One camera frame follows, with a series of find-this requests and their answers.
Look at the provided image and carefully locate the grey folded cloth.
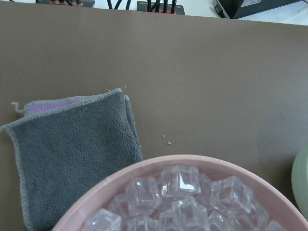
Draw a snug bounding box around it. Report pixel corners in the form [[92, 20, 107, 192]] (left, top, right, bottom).
[[1, 88, 143, 231]]

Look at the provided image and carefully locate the pink bowl of ice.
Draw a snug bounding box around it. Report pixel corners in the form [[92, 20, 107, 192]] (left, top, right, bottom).
[[54, 155, 308, 231]]

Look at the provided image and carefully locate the mint green bowl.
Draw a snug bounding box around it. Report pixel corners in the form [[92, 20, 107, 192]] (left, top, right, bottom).
[[291, 145, 308, 219]]

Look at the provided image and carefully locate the black usb hub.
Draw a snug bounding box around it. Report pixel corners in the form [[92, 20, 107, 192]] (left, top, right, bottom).
[[137, 0, 185, 15]]

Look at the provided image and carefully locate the black power box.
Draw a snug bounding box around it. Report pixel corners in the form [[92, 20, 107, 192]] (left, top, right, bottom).
[[211, 0, 299, 19]]

